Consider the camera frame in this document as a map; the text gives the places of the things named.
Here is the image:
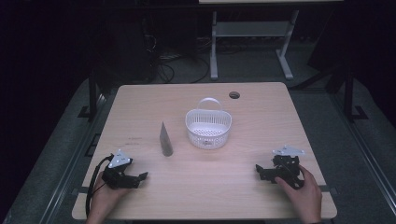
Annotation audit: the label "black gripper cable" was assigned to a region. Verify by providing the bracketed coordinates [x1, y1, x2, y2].
[85, 154, 115, 218]

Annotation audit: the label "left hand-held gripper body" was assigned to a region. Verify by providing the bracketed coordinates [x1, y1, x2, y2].
[101, 148, 135, 189]

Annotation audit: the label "black frame post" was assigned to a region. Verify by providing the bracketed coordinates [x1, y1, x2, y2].
[78, 69, 106, 120]
[340, 66, 369, 123]

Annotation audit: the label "white plastic basket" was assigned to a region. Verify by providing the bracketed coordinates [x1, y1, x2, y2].
[185, 97, 233, 150]

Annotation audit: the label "grey metal stand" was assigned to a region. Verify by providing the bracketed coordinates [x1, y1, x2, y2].
[209, 9, 301, 81]

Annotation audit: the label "person's left hand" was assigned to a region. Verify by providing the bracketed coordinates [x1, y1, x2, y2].
[86, 171, 133, 223]

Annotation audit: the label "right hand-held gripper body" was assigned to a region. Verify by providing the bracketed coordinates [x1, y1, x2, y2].
[270, 145, 306, 190]

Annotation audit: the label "person's right hand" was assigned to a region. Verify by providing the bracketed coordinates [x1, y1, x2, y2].
[274, 164, 323, 224]

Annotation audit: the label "black floor cables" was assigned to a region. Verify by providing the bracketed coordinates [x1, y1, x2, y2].
[141, 18, 211, 85]

